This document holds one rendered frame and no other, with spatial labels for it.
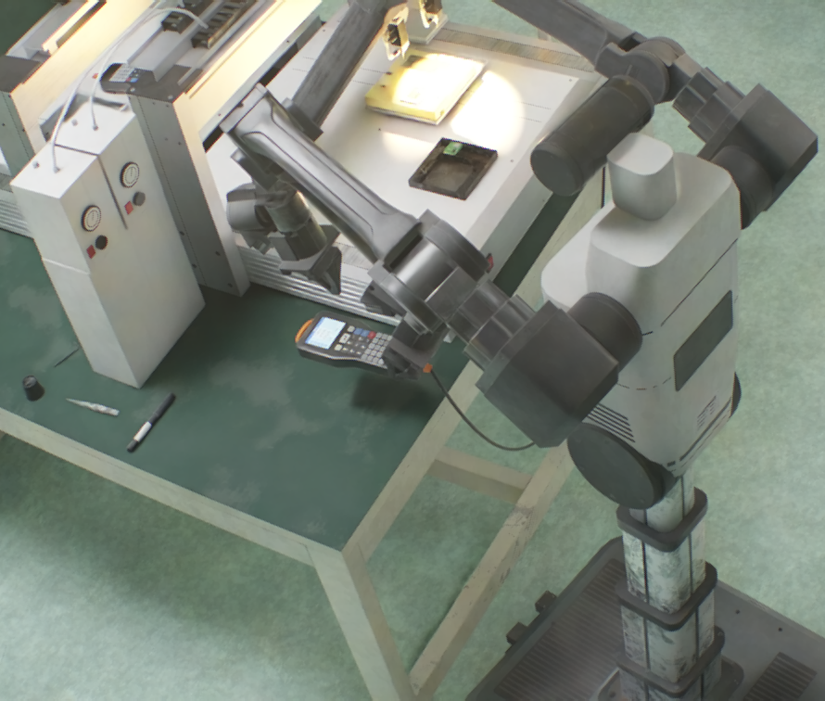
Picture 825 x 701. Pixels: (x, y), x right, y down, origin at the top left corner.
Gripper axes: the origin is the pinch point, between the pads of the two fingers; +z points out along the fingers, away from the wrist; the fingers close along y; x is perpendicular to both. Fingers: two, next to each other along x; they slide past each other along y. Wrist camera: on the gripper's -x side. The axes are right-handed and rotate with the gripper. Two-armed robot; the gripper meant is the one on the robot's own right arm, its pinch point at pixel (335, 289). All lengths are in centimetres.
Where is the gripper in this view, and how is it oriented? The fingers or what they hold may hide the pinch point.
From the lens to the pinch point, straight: 238.1
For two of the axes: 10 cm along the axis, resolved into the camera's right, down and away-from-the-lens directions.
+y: -4.6, 7.1, -5.3
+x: 8.0, 0.7, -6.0
